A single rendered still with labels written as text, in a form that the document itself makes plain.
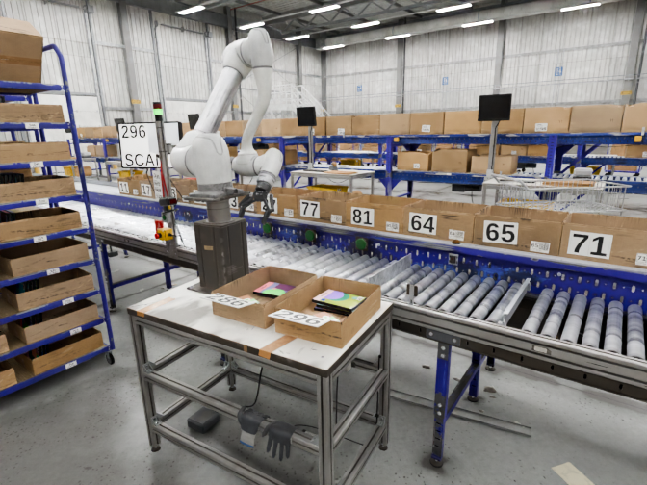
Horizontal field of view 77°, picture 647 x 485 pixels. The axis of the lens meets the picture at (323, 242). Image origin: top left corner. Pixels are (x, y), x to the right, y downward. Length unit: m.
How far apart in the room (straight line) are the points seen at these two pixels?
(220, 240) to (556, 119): 5.53
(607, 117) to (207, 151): 5.59
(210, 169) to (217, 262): 0.42
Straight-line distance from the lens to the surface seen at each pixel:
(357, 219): 2.51
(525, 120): 6.71
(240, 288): 1.85
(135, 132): 3.07
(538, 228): 2.16
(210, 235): 1.90
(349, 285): 1.77
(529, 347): 1.69
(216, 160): 1.85
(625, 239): 2.14
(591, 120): 6.62
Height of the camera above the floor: 1.48
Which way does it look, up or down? 16 degrees down
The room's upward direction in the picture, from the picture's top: 1 degrees counter-clockwise
